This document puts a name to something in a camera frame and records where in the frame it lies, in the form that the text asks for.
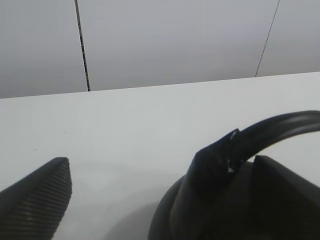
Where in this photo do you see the left thin black cable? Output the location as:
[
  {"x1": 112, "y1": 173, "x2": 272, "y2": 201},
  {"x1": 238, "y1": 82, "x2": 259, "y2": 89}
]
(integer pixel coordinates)
[{"x1": 74, "y1": 0, "x2": 91, "y2": 92}]

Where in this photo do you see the black cast iron teapot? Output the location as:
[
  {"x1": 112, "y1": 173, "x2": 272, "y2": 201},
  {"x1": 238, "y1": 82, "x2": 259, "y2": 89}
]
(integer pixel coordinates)
[{"x1": 147, "y1": 110, "x2": 320, "y2": 240}]

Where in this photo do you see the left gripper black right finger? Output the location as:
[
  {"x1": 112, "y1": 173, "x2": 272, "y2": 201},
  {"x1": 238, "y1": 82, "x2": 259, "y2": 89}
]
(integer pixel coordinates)
[{"x1": 249, "y1": 155, "x2": 320, "y2": 240}]

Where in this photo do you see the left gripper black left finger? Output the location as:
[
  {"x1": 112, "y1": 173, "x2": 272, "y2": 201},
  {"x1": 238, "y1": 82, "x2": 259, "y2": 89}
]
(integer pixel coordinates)
[{"x1": 0, "y1": 157, "x2": 72, "y2": 240}]

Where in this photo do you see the thin black cable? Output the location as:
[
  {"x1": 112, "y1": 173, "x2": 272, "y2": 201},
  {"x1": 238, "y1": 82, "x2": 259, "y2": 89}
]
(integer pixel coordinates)
[
  {"x1": 74, "y1": 0, "x2": 91, "y2": 92},
  {"x1": 254, "y1": 0, "x2": 281, "y2": 78}
]

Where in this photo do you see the right thin black cable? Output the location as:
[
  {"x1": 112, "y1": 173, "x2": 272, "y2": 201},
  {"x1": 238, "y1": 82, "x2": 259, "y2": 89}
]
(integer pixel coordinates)
[{"x1": 254, "y1": 0, "x2": 281, "y2": 78}]

